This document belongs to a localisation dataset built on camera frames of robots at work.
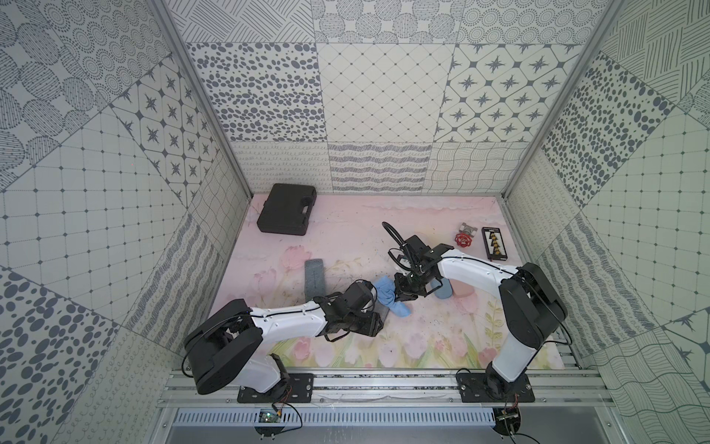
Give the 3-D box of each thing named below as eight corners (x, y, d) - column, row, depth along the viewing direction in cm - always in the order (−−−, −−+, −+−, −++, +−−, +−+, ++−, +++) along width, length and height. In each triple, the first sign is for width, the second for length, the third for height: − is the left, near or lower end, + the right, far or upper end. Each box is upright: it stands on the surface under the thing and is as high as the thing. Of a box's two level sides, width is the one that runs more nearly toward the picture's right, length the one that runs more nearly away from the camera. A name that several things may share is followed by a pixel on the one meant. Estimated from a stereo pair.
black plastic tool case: (259, 232, 110) (254, 223, 105) (279, 189, 127) (275, 179, 122) (304, 236, 109) (301, 227, 104) (318, 192, 126) (316, 182, 121)
